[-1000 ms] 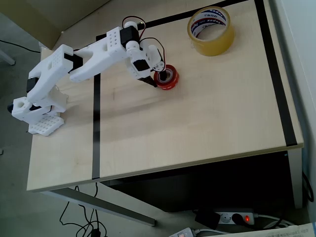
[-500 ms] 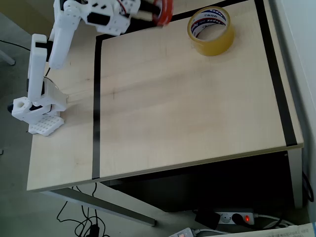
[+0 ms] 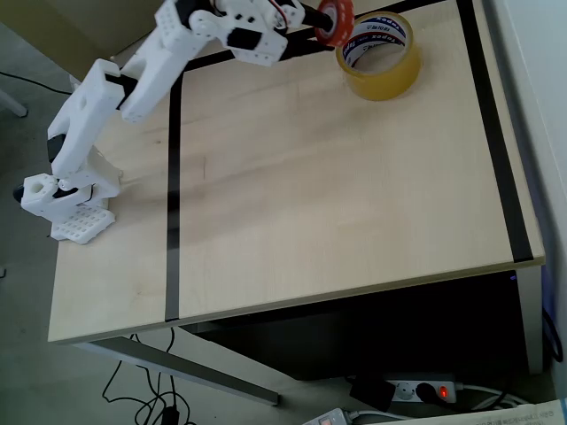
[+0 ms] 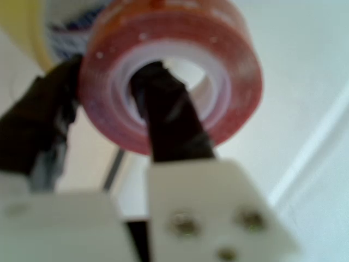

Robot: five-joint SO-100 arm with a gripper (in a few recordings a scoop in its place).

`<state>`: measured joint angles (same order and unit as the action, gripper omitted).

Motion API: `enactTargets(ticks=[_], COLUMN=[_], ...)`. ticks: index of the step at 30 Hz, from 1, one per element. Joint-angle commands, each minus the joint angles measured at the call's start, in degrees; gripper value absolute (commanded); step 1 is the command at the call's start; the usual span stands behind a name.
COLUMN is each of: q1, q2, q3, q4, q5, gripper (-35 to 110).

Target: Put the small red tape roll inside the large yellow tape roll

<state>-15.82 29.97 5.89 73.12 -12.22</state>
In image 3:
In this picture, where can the long black tape strip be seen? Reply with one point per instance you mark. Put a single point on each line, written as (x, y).
(173, 212)
(398, 6)
(496, 146)

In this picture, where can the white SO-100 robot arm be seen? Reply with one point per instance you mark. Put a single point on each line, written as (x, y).
(133, 84)

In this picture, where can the black power adapter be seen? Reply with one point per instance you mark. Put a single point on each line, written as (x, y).
(370, 391)

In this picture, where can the white perforated arm base plate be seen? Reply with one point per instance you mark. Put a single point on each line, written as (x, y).
(82, 226)

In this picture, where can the white power strip red switch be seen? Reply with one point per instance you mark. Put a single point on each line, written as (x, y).
(405, 391)

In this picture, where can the brown cardboard box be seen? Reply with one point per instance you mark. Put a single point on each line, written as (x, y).
(66, 31)

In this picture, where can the grey slanted table leg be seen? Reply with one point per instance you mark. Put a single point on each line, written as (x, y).
(186, 365)

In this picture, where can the white upright table leg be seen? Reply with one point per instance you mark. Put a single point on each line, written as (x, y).
(531, 319)

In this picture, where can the white printed paper sheet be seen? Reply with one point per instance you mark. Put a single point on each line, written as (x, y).
(496, 414)

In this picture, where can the white furniture foot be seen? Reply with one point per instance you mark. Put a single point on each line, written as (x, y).
(11, 102)

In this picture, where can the white power strip orange light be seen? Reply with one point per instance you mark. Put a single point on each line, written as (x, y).
(328, 418)

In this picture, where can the large yellow tape roll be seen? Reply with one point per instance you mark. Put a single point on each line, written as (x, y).
(390, 75)

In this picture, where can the black round plug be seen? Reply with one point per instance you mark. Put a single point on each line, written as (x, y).
(425, 391)

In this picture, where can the red tape roll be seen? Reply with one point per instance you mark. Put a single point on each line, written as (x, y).
(339, 22)

